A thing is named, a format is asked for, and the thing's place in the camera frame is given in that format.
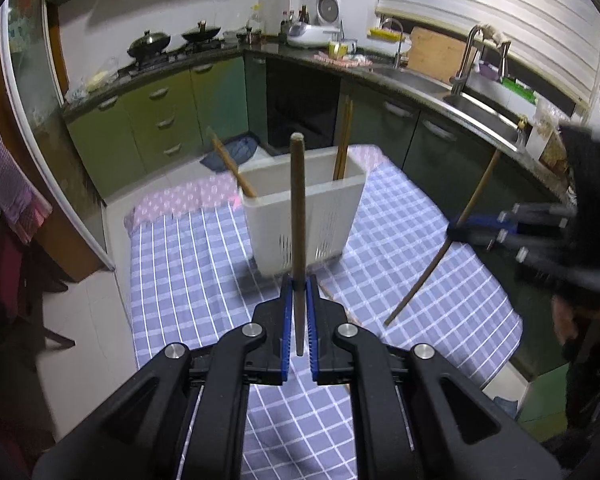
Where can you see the steel kitchen faucet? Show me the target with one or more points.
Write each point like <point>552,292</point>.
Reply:
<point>475,51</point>

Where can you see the purple checkered apron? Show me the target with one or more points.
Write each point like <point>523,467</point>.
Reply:
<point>24,208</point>

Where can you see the white striped window blind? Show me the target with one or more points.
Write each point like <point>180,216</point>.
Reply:
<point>558,39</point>

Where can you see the glass sliding door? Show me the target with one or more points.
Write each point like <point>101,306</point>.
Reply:
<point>74,233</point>

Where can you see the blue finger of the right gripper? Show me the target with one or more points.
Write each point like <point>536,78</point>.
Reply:
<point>475,236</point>
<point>480,221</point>

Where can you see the black wok right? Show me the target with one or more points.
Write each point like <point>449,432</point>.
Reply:
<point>203,32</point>

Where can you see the yellow sponge rack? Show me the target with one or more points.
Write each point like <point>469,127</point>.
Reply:
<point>387,35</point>

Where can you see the black wok left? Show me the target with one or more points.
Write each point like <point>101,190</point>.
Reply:
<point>150,44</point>

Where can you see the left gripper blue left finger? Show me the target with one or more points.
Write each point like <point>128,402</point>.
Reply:
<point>285,342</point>

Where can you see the blue floor cloth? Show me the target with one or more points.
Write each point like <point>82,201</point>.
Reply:
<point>240,150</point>

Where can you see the clear food container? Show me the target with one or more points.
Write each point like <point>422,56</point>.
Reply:
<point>543,142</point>

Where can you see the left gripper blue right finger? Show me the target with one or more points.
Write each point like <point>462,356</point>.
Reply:
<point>312,296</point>

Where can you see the black wok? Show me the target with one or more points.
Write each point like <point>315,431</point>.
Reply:
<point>203,32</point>
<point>150,44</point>

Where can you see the plastic bag on counter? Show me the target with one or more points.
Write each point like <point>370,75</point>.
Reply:
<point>105,74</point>

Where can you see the yellow mug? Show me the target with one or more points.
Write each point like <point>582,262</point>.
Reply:
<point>337,50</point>

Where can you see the steel double sink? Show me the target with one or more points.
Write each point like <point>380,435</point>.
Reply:
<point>468,111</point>

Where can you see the white rice cooker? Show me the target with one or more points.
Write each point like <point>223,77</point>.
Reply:
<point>327,29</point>

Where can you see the wooden cutting board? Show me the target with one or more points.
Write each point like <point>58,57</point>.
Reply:
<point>435,55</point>

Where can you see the green lower cabinets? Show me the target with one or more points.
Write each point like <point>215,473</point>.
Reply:
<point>129,135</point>

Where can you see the person right hand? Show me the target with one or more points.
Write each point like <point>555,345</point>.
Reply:
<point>563,314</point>

